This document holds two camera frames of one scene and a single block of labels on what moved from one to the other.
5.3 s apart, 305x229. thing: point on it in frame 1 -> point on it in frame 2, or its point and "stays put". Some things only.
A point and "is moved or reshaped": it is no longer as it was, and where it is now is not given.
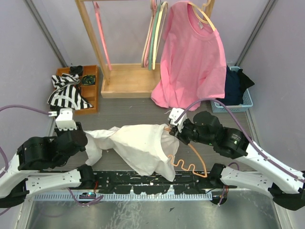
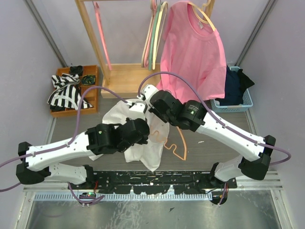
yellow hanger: x=157 y=32 stays put
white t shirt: x=146 y=149 is moved or reshaped
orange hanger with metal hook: x=167 y=128 -> x=185 y=158
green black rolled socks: x=88 y=79 stays put
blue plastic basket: x=216 y=107 stays put
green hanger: x=154 y=36 stays put
